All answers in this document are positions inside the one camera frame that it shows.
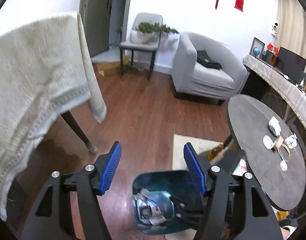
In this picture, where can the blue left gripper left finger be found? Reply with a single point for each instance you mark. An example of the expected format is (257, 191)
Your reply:
(109, 166)

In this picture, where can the grey door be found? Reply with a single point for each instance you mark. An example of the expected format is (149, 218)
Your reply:
(103, 22)

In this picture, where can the grey dining chair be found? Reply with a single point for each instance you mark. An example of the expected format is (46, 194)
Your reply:
(151, 47)

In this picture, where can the grey armchair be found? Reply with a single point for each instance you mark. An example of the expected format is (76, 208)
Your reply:
(191, 77)

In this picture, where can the dark wooden table leg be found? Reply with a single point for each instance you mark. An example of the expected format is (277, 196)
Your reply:
(69, 119)

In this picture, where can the beige patterned tablecloth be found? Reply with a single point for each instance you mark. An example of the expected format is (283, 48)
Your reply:
(45, 70)

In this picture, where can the dark teal trash bin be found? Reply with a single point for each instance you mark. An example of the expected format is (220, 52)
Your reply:
(179, 184)

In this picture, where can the flat cardboard box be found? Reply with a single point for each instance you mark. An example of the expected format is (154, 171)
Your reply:
(109, 68)

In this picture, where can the white SD card packaging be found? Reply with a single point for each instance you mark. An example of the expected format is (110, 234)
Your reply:
(150, 213)

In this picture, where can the white paper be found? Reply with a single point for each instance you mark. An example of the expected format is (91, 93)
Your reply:
(274, 126)

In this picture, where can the small blue globe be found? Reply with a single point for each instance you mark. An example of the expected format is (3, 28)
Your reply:
(256, 52)

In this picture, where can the red right wall scroll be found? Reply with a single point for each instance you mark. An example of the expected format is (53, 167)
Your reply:
(239, 4)

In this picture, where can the round grey marble table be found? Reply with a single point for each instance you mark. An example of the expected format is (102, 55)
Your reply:
(248, 122)

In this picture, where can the white security camera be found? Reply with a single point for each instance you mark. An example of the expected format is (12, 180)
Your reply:
(275, 27)

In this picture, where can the white plastic lid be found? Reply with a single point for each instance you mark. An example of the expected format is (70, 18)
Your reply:
(283, 165)
(267, 142)

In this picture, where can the blue white plastic wrapper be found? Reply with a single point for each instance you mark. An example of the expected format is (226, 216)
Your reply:
(160, 198)

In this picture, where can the brown cardboard tape roll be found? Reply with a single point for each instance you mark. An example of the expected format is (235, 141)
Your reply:
(279, 145)

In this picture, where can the black monitor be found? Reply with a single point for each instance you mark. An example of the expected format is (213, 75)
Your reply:
(290, 64)

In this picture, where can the fringed beige desk cloth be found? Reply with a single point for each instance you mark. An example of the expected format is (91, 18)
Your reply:
(289, 92)

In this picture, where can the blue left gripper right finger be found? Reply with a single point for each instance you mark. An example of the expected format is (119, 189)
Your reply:
(196, 169)

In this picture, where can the beige curtain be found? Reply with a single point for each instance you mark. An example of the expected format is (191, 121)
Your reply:
(292, 27)

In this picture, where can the framed picture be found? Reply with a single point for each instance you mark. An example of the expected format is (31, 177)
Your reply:
(259, 44)

